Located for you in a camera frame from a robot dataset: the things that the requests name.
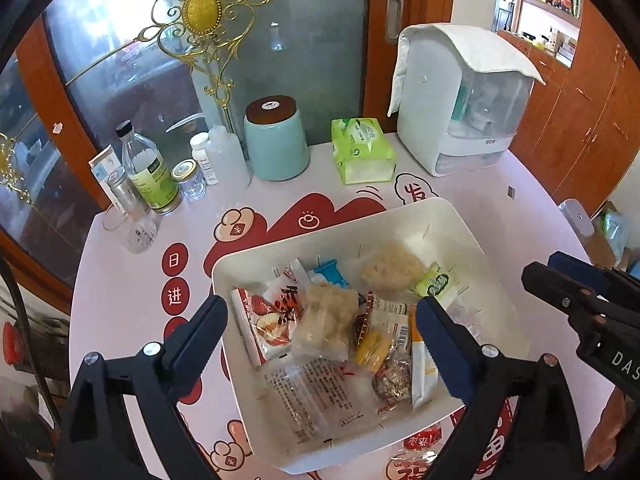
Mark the green white snack packet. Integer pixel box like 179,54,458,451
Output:
416,261,457,306

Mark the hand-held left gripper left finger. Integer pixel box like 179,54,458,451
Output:
54,295,230,480

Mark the person's right hand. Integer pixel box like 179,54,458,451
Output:
597,387,633,471

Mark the glass jar gold lid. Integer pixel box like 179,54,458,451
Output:
171,159,207,202

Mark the white countertop appliance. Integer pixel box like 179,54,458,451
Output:
397,24,533,177

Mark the teal canister brown lid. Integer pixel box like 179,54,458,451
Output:
244,95,310,182

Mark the wooden cabinet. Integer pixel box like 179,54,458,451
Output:
500,0,640,216

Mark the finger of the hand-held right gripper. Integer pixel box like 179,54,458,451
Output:
547,251,640,306
521,261,608,333

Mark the clear glass cup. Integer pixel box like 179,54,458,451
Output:
102,205,160,253

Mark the blue snack packet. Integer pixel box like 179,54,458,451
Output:
307,259,351,291

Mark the white blue carton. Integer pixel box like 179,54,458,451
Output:
88,145,126,208

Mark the yellow snack packet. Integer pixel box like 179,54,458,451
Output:
354,327,398,373

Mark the red white snack packet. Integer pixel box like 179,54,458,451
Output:
231,259,312,367

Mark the clear printed snack packet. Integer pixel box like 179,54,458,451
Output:
262,357,381,443

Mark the green tissue pack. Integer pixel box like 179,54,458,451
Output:
331,117,397,185

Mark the small white device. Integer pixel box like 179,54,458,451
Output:
559,199,596,237

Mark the beige grain cake packet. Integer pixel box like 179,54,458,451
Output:
291,281,360,362

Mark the clear nut snack packet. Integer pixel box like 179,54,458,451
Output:
371,352,413,406

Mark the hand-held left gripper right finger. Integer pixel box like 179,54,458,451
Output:
415,296,586,480

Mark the clear bottle green label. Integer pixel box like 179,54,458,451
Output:
116,120,182,215

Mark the small white pill bottle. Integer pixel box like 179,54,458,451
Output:
190,133,220,186

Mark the clear barcode snack packet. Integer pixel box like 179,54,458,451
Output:
450,300,506,346

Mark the pink printed table cover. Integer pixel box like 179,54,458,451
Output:
67,135,621,480

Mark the orange white snack packet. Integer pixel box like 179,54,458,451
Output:
409,310,441,409

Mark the white quilted cloth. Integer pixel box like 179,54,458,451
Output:
387,22,547,118

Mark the white barcode snack packet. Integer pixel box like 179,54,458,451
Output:
367,296,412,333

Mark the metal tin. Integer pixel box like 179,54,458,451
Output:
106,167,141,211

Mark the red object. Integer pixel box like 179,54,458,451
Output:
2,321,22,361

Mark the small gold door ornament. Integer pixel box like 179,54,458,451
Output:
0,132,31,206

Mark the white plastic bottle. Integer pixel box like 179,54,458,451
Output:
207,126,251,188

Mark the wooden wall shelf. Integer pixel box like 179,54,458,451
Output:
505,0,583,66

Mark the silver door handle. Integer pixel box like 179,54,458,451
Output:
385,0,405,46

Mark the large gold door ornament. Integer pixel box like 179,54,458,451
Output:
132,0,273,106

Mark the white plastic bin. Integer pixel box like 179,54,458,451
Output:
211,196,531,461

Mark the puffed rice cake packet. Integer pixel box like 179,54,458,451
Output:
360,242,426,293

